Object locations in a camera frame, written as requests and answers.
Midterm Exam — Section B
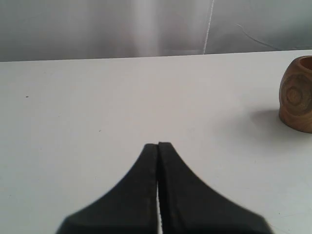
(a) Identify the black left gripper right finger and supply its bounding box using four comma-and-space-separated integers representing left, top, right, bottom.
157, 142, 272, 234

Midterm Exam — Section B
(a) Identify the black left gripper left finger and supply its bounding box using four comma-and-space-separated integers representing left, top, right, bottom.
57, 144, 158, 234

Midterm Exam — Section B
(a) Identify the wooden cup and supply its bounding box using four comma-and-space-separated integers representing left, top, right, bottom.
279, 56, 312, 134

